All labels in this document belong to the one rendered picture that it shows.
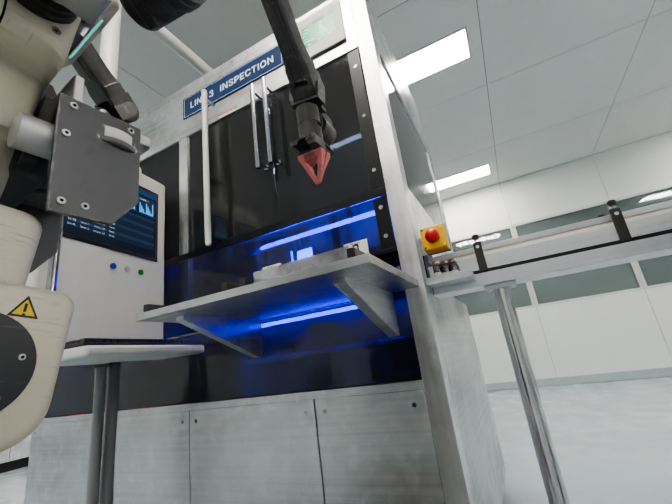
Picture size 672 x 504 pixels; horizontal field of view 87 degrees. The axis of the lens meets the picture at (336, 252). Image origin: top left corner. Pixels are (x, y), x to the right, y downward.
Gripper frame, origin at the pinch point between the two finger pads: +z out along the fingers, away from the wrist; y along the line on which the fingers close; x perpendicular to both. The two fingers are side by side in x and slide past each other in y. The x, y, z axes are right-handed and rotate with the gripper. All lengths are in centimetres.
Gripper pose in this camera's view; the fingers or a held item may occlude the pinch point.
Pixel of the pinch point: (317, 180)
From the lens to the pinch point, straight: 84.4
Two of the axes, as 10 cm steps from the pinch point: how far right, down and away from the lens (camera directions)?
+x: -8.7, 2.6, 4.1
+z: 1.5, 9.5, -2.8
